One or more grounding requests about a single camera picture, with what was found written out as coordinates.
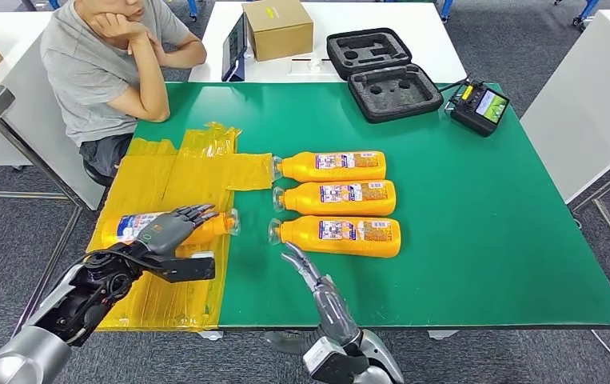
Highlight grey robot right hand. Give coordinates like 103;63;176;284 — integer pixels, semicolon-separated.
265;241;361;356

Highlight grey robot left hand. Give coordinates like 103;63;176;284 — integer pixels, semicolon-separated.
134;203;220;257

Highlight orange detergent bottle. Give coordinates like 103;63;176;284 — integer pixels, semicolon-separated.
273;150;388;184
273;180;397;218
268;215;403;259
100;208;241;249

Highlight yellow plastic sheet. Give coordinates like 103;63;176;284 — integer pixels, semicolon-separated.
87;122;274;332

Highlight black stool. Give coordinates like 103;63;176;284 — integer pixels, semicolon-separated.
82;158;117;187

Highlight green top work table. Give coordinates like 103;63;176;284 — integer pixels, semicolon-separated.
132;82;610;340

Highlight white table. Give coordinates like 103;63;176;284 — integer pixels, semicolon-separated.
0;11;107;211
520;10;610;205
189;1;468;84

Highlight person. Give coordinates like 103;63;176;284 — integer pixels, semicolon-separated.
39;0;208;178

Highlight dark tablet on stand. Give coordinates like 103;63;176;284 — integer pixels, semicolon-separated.
221;13;249;83

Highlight black foam-lined case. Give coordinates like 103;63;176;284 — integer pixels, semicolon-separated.
326;27;445;125

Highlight closed cardboard box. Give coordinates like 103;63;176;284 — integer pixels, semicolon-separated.
241;0;315;62

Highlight black remote controller with screen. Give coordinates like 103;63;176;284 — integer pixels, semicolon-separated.
445;76;511;138

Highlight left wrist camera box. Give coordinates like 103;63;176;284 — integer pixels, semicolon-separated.
148;251;217;283

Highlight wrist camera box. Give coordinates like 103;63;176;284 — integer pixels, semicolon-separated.
302;336;369;384
148;251;217;283

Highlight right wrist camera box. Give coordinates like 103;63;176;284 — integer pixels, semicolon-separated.
302;336;369;384

